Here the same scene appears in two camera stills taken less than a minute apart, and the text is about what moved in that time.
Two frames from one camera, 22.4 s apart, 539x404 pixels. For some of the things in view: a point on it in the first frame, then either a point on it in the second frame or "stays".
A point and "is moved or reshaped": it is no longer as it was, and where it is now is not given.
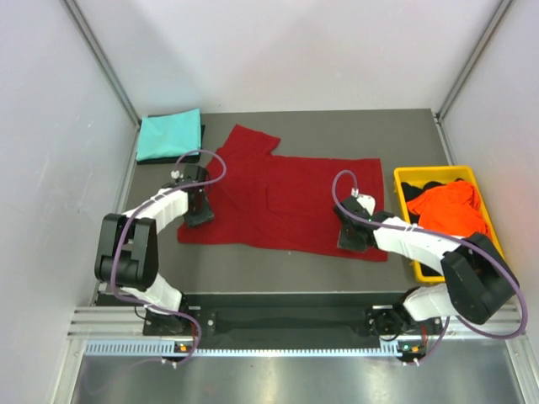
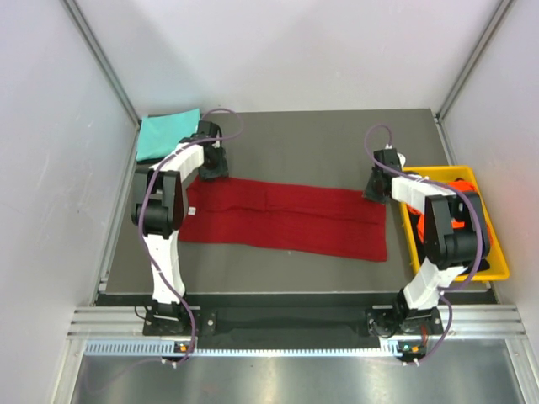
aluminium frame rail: x=129 y=321 stays
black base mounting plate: x=293 y=321 stays
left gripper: x=205 y=215 -> x=221 y=169
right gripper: x=345 y=243 -> x=370 y=194
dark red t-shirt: x=284 y=204 is moved or reshaped
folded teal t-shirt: x=169 y=135 stays
